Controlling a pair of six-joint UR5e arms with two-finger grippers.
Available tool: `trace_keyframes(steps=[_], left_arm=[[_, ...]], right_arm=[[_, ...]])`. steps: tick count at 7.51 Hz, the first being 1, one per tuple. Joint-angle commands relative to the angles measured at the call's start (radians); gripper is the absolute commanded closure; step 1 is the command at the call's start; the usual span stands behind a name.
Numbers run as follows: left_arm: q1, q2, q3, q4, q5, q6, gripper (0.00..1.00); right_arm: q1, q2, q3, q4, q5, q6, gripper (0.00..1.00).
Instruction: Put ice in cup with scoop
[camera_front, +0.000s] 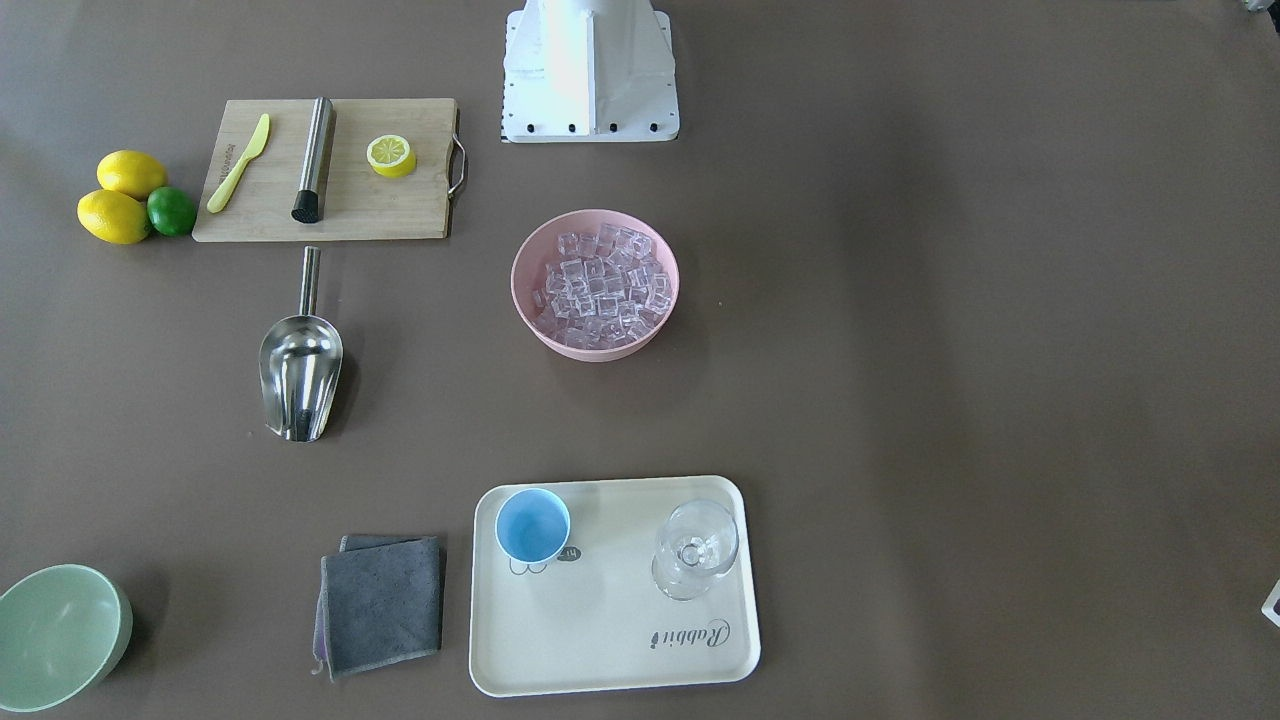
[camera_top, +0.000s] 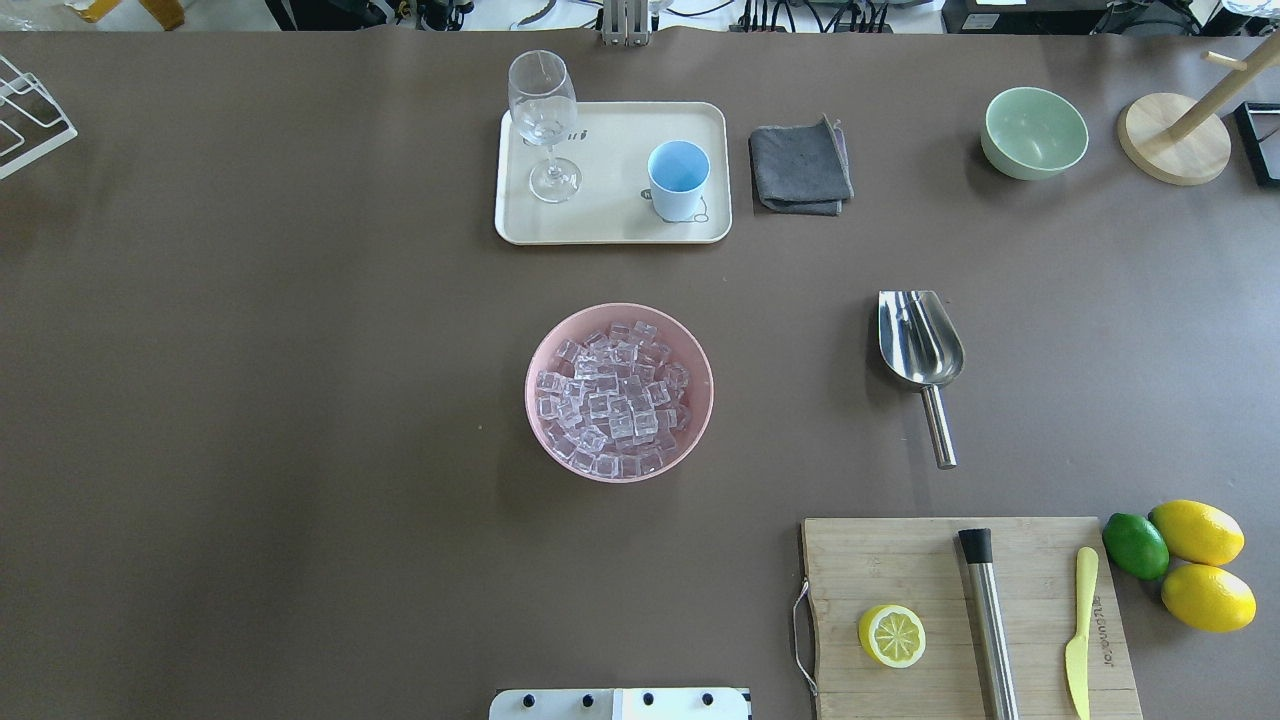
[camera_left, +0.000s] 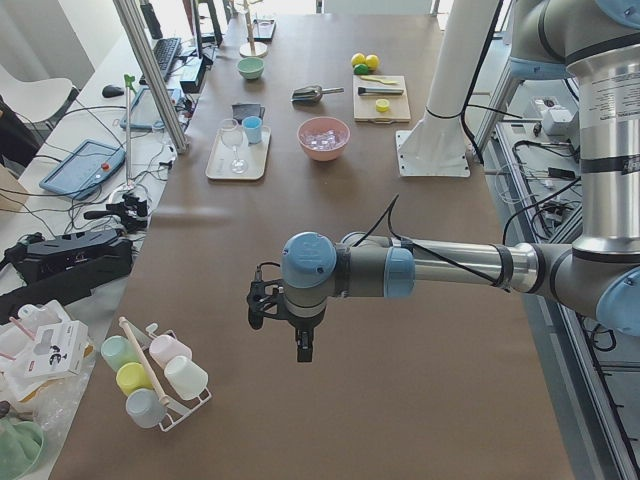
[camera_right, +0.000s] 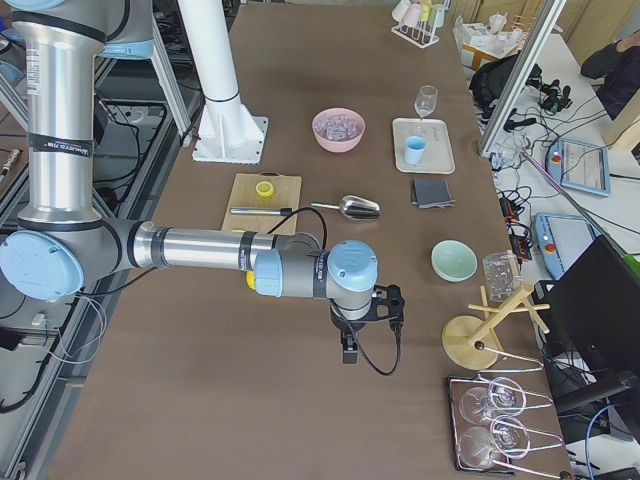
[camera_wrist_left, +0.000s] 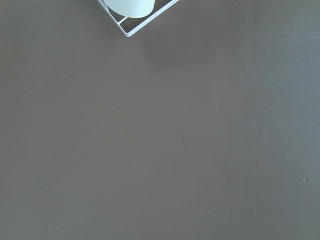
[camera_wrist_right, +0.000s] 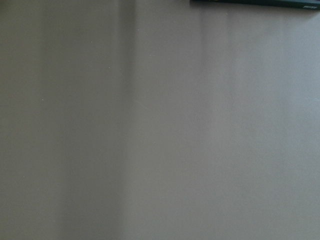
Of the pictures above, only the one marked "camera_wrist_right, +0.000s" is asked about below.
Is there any dark flat box edge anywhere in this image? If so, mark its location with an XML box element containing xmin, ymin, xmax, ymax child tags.
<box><xmin>190</xmin><ymin>0</ymin><xmax>320</xmax><ymax>11</ymax></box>

